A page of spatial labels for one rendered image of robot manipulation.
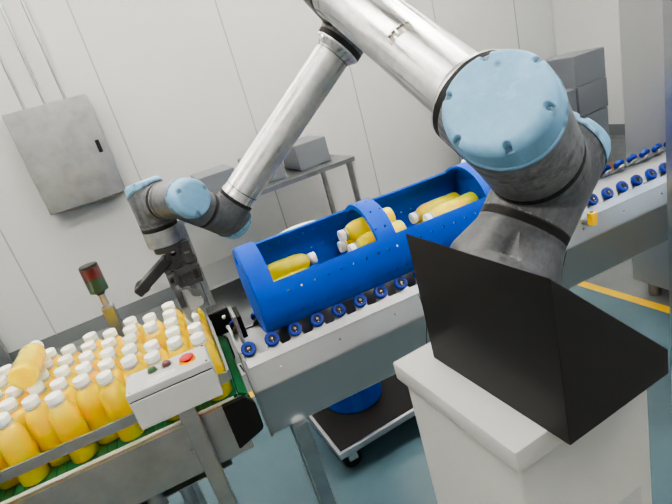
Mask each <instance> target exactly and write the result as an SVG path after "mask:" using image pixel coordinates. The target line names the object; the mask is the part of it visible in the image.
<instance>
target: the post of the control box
mask: <svg viewBox="0 0 672 504"><path fill-rule="evenodd" d="M178 416H179V419H180V421H181V423H182V425H183V427H184V429H185V431H186V434H187V436H188V438H189V440H190V442H191V444H192V446H193V448H194V451H195V453H196V455H197V457H198V459H199V461H200V463H201V466H202V468H203V470H204V472H205V474H206V476H207V478H208V481H209V483H210V485H211V487H212V489H213V491H214V493H215V496H216V498H217V500H218V502H219V504H238V502H237V499H236V497H235V495H234V493H233V490H232V488H231V486H230V484H229V481H228V479H227V477H226V475H225V473H224V470H223V468H222V466H221V464H220V461H219V459H218V457H217V455H216V453H215V450H214V448H213V446H212V444H211V441H210V439H209V437H208V435H207V432H206V430H205V428H204V426H203V424H202V421H201V419H200V417H199V415H198V412H197V410H196V408H195V407H194V408H191V409H189V410H187V411H185V412H183V413H180V414H178Z"/></svg>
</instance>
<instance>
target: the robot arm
mask: <svg viewBox="0 0 672 504"><path fill-rule="evenodd" d="M303 1H304V2H305V3H306V4H307V5H308V6H309V7H310V8H311V9H312V11H313V12H314V13H315V14H316V15H317V16H318V17H319V18H320V19H321V20H322V25H321V27H320V29H319V30H318V32H317V39H318V44H317V45H316V47H315V49H314V50H313V52H312V53H311V55H310V56H309V58H308V59H307V61H306V62H305V64H304V65H303V67H302V68H301V70H300V71H299V73H298V74H297V76H296V77H295V79H294V80H293V82H292V83H291V85H290V86H289V88H288V89H287V91H286V92H285V94H284V96H283V97H282V99H281V100H280V102H279V103H278V105H277V106H276V108H275V109H274V111H273V112H272V114H271V115H270V117H269V118H268V120H267V121H266V123H265V124H264V126H263V127H262V129H261V130H260V132H259V133H258V135H257V136H256V138H255V140H254V141H253V143H252V144H251V146H250V147H249V149H248V150H247V152H246V153H245V155H244V156H243V158H242V159H241V161H240V162H239V164H238V165H237V167H236V168H235V170H234V171H233V173H232V174H231V176H230V177H229V179H228V180H227V182H226V184H225V185H223V186H222V188H221V189H220V191H219V192H218V194H215V193H213V192H210V191H209V190H208V188H207V187H206V186H205V184H204V183H202V182H201V181H199V180H197V179H195V178H188V177H182V178H178V179H175V180H168V181H163V180H162V179H161V177H160V176H158V175H157V176H153V177H150V178H147V179H145V180H142V181H139V182H137V183H134V184H132V185H129V186H127V187H126V188H125V194H126V197H127V201H128V202H129V204H130V206H131V209H132V211H133V213H134V216H135V218H136V220H137V223H138V225H139V227H140V230H141V232H142V235H143V237H144V239H145V242H146V244H147V246H148V249H150V250H154V253H155V254H156V255H162V254H165V255H162V256H161V257H160V259H159V260H158V261H157V262H156V263H155V264H154V265H153V266H152V268H151V269H150V270H149V271H148V272H147V273H146V274H145V275H144V277H143V278H142V279H141V280H139V281H137V283H136V285H135V287H134V292H135V294H137V295H138V296H140V297H143V296H144V295H145V294H146V293H147V292H149V291H150V289H151V287H152V286H153V284H154V283H155V282H156V281H157V280H158V279H159V278H160V276H161V275H162V274H163V273H165V274H166V277H167V279H168V282H169V284H170V287H171V289H172V290H174V293H175V295H176V297H177V300H178V302H179V304H180V307H181V309H182V311H183V313H184V315H185V318H186V319H187V320H189V321H190V322H191V323H193V322H194V320H193V318H192V312H193V311H194V310H196V309H197V308H199V307H200V306H201V305H203V303H204V299H203V297H201V296H200V295H201V291H200V290H199V289H191V288H190V286H191V285H194V284H196V283H199V282H202V281H204V280H203V277H202V273H201V270H200V268H199V267H200V266H199V264H198V263H197V258H196V256H195V255H194V254H193V252H192V250H191V247H190V244H189V242H188V239H187V237H185V238H183V237H184V236H183V233H182V231H181V228H180V226H179V223H178V220H177V219H179V220H181V221H184V222H187V223H189V224H192V225H194V226H197V227H200V228H203V229H205V230H208V231H211V232H213V233H216V234H218V235H219V236H221V237H226V238H229V239H236V238H239V237H241V236H242V235H244V234H245V233H246V232H247V230H248V229H249V227H250V224H251V221H252V215H251V212H250V211H251V209H252V208H253V206H254V203H255V202H256V200H257V199H258V197H259V196H260V194H261V193H262V191H263V190H264V188H265V187H266V185H267V184H268V182H269V181H270V180H271V178H272V177H273V175H274V174H275V172H276V171H277V169H278V168H279V166H280V165H281V163H282V162H283V160H284V159H285V157H286V156H287V154H288V153H289V151H290V150H291V148H292V147H293V145H294V144H295V142H296V141H297V140H298V138H299V137H300V135H301V134H302V132H303V131H304V129H305V128H306V126H307V125H308V123H309V122H310V120H311V119H312V117H313V116H314V114H315V113H316V111H317V110H318V108H319V107H320V105H321V104H322V102H323V101H324V99H325V98H326V97H327V95H328V94H329V92H330V91H331V89H332V88H333V86H334V85H335V83H336V82H337V80H338V79H339V77H340V76H341V74H342V73H343V71H344V70H345V68H346V67H347V66H349V65H353V64H356V63H357V62H358V61H359V59H360V58H361V56H362V55H363V53H365V54H366V55H367V56H368V57H369V58H371V59H372V60H373V61H374V62H375V63H376V64H377V65H379V66H380V67H381V68H382V69H383V70H384V71H385V72H386V73H388V74H389V75H390V76H391V77H392V78H393V79H394V80H395V81H397V82H398V83H399V84H400V85H401V86H402V87H403V88H404V89H406V90H407V91H408V92H409V93H410V94H411V95H412V96H414V97H415V98H416V99H417V100H418V101H419V102H420V103H421V104H423V105H424V106H425V107H426V108H427V109H428V110H429V111H430V112H432V116H431V119H432V126H433V129H434V131H435V133H436V134H437V135H438V136H439V137H440V138H441V139H442V140H443V141H444V142H445V143H446V144H447V145H448V146H449V147H451V148H452V149H453V150H454V151H455V152H456V153H457V154H458V155H459V156H460V157H461V158H463V159H464V160H465V161H466V162H467V163H468V164H469V165H470V166H471V167H472V168H473V169H474V170H475V171H476V172H477V173H478V174H479V175H480V176H481V177H482V178H483V180H484V181H485V182H486V183H487V184H488V185H489V186H490V188H491V189H490V191H489V193H488V195H487V198H486V200H485V202H484V204H483V206H482V208H481V210H480V213H479V215H478V216H477V218H476V219H475V220H474V221H473V222H472V223H471V224H470V225H469V226H468V227H467V228H466V229H465V230H464V231H463V232H462V233H461V234H460V235H459V236H458V237H457V238H456V239H455V240H454V241H453V242H452V244H451V246H450V248H454V249H457V250H460V251H463V252H466V253H469V254H473V255H476V256H479V257H482V258H485V259H489V260H492V261H495V262H498V263H501V264H505V265H508V266H511V267H514V268H517V269H521V270H524V271H527V272H530V273H533V274H537V275H540V276H543V277H546V278H549V279H551V280H553V281H555V282H556V283H558V284H560V285H561V286H562V284H561V283H562V275H563V261H564V252H565V250H566V248H567V246H568V244H569V241H570V239H571V237H572V235H573V233H574V231H575V229H576V227H577V225H578V223H579V220H580V218H581V216H582V214H583V212H584V210H585V208H586V206H587V204H588V201H589V199H590V197H591V195H592V193H593V191H594V189H595V187H596V185H597V182H598V180H599V178H600V176H601V174H602V173H603V171H604V170H605V168H606V165H607V162H608V157H609V154H610V151H611V141H610V138H609V136H608V134H607V133H606V131H605V130H604V129H603V128H602V127H601V126H600V125H598V124H597V123H596V122H594V121H593V120H591V119H589V118H586V119H583V118H580V117H579V116H580V114H579V113H576V112H573V110H572V108H571V105H570V103H569V100H568V97H567V93H566V90H565V87H564V85H563V83H562V81H561V79H560V78H559V76H558V75H557V74H556V73H555V71H554V70H553V69H552V68H551V67H550V65H549V64H548V63H547V62H546V61H544V60H543V59H541V58H540V57H539V56H537V55H536V54H533V53H531V52H529V51H525V50H520V49H501V50H498V49H488V50H484V51H481V52H477V51H475V50H474V49H473V48H471V47H470V46H468V45H467V44H465V43H464V42H462V41H461V40H460V39H458V38H457V37H455V36H454V35H452V34H451V33H450V32H448V31H447V30H445V29H444V28H442V27H441V26H440V25H438V24H437V23H435V22H434V21H432V20H431V19H429V18H428V17H427V16H425V15H424V14H422V13H421V12H419V11H418V10H417V9H415V8H414V7H412V6H411V5H409V4H408V3H407V2H405V1H404V0H303ZM172 251H175V252H174V253H171V252H172ZM194 256H195V257H194ZM195 258H196V260H195ZM191 270H192V271H191ZM194 278H195V279H194ZM181 287H182V288H183V290H182V288H181Z"/></svg>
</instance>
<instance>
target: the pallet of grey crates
mask: <svg viewBox="0 0 672 504"><path fill-rule="evenodd" d="M544 61H546V62H547V63H548V64H549V65H550V67H551V68H552V69H553V70H554V71H555V73H556V74H557V75H558V76H559V78H560V79H561V81H562V83H563V85H564V87H565V90H566V93H567V97H568V100H569V103H570V105H571V108H572V110H573V112H576V113H579V114H580V116H579V117H580V118H583V119H586V118H589V119H591V120H593V121H594V122H596V123H597V124H598V125H600V126H601V127H602V128H603V129H604V130H605V131H606V133H607V134H608V136H609V138H610V135H609V120H608V107H606V106H608V91H607V78H606V77H605V76H606V70H605V54H604V47H598V48H592V49H586V50H580V51H574V52H568V53H565V54H562V55H559V56H556V57H553V58H550V59H547V60H544ZM607 164H609V165H610V166H611V170H612V171H611V173H612V172H614V167H613V165H614V163H613V161H612V155H611V151H610V154H609V157H608V162H607Z"/></svg>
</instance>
